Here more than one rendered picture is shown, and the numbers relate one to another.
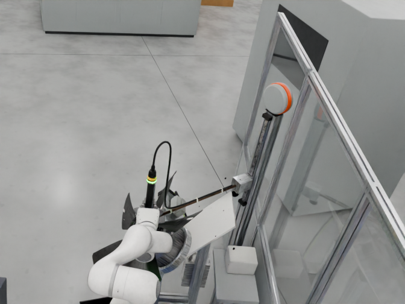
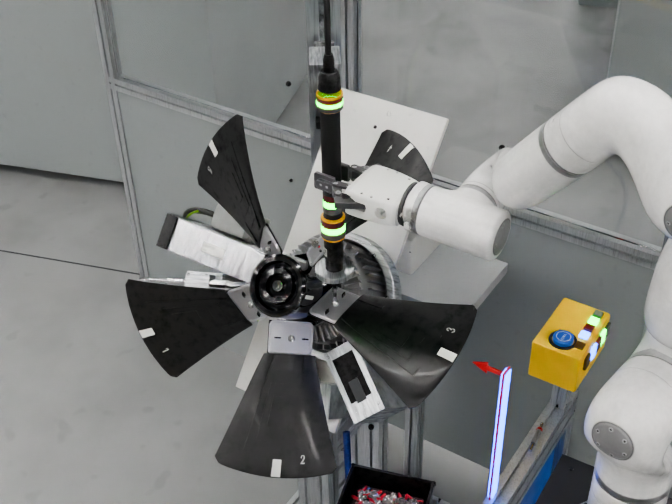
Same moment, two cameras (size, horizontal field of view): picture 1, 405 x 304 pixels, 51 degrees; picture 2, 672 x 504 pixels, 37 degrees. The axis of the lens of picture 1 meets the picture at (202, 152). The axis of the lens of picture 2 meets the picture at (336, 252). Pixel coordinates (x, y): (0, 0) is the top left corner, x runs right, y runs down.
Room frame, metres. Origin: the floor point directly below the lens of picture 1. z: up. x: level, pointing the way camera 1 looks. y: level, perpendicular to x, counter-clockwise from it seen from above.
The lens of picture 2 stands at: (0.51, 1.24, 2.39)
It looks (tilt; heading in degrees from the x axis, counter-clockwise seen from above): 37 degrees down; 312
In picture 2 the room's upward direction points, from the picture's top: 1 degrees counter-clockwise
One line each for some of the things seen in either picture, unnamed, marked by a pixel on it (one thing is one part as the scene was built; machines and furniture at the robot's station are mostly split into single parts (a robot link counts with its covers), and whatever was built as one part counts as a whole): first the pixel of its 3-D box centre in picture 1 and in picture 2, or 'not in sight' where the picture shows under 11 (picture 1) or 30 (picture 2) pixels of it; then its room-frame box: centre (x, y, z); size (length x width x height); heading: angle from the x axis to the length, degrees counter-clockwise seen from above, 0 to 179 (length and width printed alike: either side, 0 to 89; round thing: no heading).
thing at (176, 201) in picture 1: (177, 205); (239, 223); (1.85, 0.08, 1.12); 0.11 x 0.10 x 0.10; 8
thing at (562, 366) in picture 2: not in sight; (569, 346); (1.15, -0.15, 1.02); 0.16 x 0.10 x 0.11; 98
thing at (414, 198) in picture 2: (146, 230); (419, 208); (1.30, 0.17, 1.46); 0.09 x 0.03 x 0.08; 99
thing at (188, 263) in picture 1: (195, 269); not in sight; (1.74, -0.10, 0.73); 0.15 x 0.09 x 0.22; 98
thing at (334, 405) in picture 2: not in sight; (325, 400); (1.50, 0.20, 0.91); 0.12 x 0.08 x 0.12; 98
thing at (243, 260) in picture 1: (240, 257); (400, 231); (1.74, -0.35, 0.91); 0.17 x 0.16 x 0.11; 98
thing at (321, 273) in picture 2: not in sight; (333, 247); (1.47, 0.19, 1.31); 0.09 x 0.07 x 0.10; 133
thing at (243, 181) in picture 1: (242, 183); (324, 67); (1.90, -0.26, 1.35); 0.10 x 0.07 x 0.08; 133
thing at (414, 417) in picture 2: not in sight; (415, 392); (1.66, -0.33, 0.41); 0.04 x 0.04 x 0.83; 8
